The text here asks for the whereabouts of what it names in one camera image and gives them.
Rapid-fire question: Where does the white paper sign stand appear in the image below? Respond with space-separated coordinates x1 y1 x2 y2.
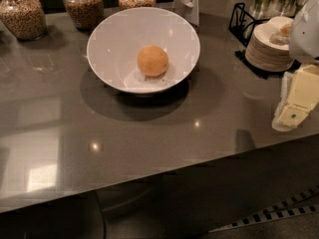
172 0 199 27

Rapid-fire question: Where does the black wire rack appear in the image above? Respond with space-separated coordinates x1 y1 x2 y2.
228 2 300 80

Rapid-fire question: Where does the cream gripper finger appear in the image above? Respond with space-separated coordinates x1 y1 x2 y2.
272 65 319 131

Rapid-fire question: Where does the stack of white plates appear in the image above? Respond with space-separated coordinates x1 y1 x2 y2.
245 16 293 73

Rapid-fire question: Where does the glass jar with grains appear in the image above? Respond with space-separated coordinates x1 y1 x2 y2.
0 0 47 41
63 0 104 31

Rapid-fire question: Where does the left glass jar with grains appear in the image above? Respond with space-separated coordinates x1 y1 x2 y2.
0 0 47 41

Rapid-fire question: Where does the orange fruit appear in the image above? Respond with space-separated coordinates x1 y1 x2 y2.
137 46 168 77

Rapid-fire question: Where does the upturned clear glass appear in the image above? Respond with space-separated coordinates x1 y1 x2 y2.
295 0 308 13
249 0 271 20
273 0 296 16

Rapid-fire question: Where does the large white bowl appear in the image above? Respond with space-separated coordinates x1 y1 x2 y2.
87 7 200 95

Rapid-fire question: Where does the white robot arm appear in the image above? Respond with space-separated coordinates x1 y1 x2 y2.
272 0 319 131

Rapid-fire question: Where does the middle glass jar with grains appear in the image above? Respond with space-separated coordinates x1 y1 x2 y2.
63 0 104 31

